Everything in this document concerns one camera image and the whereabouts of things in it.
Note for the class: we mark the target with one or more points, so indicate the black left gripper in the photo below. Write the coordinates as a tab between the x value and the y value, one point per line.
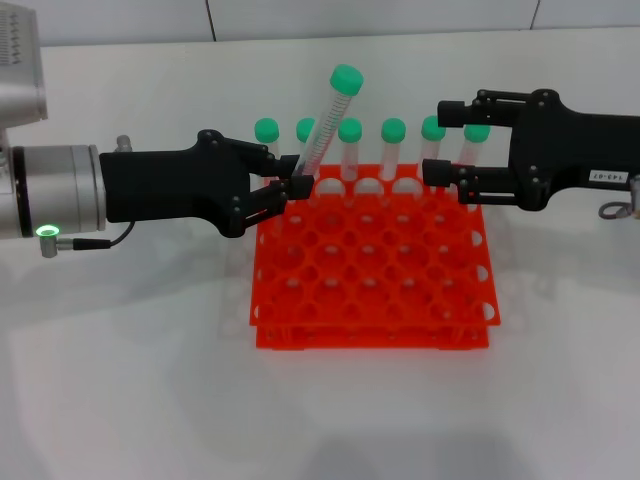
165	185

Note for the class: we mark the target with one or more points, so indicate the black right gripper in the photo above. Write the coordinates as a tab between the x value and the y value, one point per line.
565	150

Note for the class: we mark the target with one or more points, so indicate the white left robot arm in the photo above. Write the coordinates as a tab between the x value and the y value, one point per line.
55	190

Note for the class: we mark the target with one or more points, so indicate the orange plastic test tube rack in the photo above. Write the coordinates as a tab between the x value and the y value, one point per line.
375	341

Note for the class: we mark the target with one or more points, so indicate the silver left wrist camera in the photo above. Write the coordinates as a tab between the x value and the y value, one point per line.
20	75

